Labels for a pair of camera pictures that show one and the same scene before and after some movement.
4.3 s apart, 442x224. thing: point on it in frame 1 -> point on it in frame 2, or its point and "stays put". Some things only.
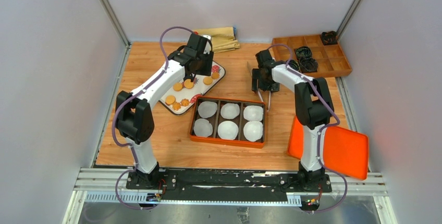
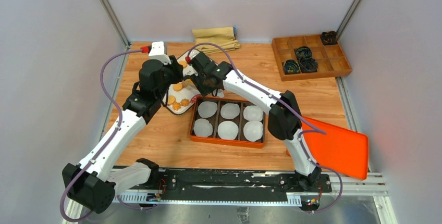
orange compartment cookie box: [229, 121] stays put
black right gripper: [257, 73] -> [196, 80]
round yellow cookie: [177, 87] stays put
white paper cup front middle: [228, 130] stays put
